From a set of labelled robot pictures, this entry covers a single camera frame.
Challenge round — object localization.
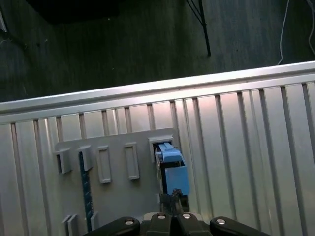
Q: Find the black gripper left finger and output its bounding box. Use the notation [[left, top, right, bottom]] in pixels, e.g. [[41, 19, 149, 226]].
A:
[[86, 194, 174, 236]]

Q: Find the black metal stand leg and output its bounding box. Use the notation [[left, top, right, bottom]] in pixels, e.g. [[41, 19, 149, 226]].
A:
[[185, 0, 212, 57]]

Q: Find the pale metal bracket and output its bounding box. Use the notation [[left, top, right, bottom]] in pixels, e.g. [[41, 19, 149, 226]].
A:
[[0, 7, 8, 33]]

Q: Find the grey plastic parts rack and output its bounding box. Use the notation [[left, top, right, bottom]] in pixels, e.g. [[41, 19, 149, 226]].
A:
[[52, 127, 192, 236]]

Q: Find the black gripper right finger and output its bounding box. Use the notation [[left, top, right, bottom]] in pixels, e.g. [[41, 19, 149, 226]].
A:
[[173, 188, 271, 236]]

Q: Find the blue RAM stick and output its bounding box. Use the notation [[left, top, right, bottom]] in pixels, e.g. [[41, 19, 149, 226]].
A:
[[78, 151, 96, 234]]

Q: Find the white floor cable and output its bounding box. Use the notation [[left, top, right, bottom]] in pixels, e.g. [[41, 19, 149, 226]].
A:
[[277, 0, 291, 66]]

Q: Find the hard disk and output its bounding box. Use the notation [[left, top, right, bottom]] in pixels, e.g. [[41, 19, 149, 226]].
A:
[[153, 142, 192, 214]]

